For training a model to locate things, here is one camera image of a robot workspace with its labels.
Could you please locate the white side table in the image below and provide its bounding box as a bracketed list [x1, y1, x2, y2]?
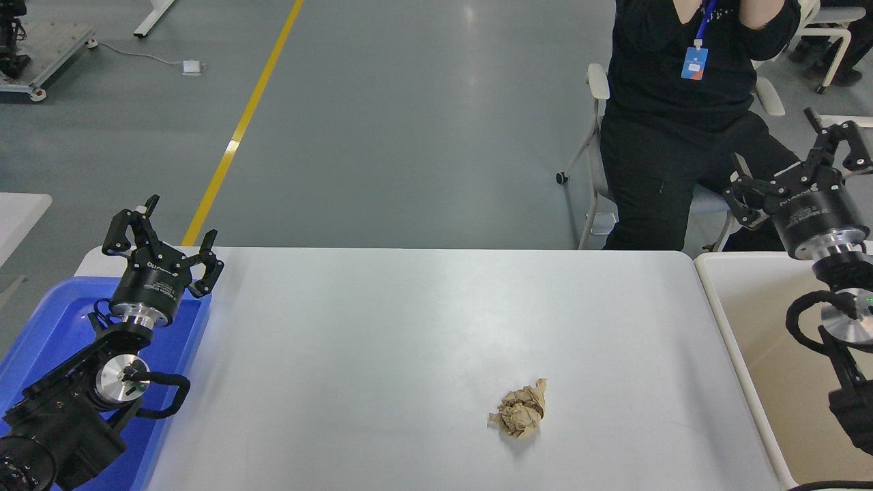
[0, 193, 54, 269]

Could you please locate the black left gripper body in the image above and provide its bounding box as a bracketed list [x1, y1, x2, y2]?
[110, 248, 188, 318]

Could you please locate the white frame office chair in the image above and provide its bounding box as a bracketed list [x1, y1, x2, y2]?
[793, 0, 858, 95]

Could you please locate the large pale plastic bin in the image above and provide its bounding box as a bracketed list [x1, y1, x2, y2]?
[694, 251, 873, 491]

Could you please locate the white table leg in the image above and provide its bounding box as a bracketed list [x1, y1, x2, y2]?
[134, 0, 177, 40]

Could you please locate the black machine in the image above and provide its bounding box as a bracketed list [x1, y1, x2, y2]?
[0, 0, 32, 81]

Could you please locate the tan paper ball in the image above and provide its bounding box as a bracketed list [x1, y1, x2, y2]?
[488, 378, 548, 438]

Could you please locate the person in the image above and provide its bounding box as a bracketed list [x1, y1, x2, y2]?
[788, 0, 873, 88]
[600, 0, 804, 252]

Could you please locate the white power adapter with cable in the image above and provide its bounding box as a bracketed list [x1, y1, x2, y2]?
[87, 41, 205, 77]

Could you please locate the blue lanyard badge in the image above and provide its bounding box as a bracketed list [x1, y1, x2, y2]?
[681, 0, 719, 82]

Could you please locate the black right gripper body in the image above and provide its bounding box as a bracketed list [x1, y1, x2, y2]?
[771, 183, 871, 260]

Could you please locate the blue plastic tray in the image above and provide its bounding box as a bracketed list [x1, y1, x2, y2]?
[0, 276, 213, 491]

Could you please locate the grey platform cart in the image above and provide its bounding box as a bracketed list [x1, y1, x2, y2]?
[0, 20, 98, 104]

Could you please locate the black loose cable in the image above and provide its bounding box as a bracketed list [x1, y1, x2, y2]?
[786, 481, 873, 491]

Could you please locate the grey rolling office chair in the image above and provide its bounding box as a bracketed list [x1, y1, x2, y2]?
[555, 63, 787, 252]

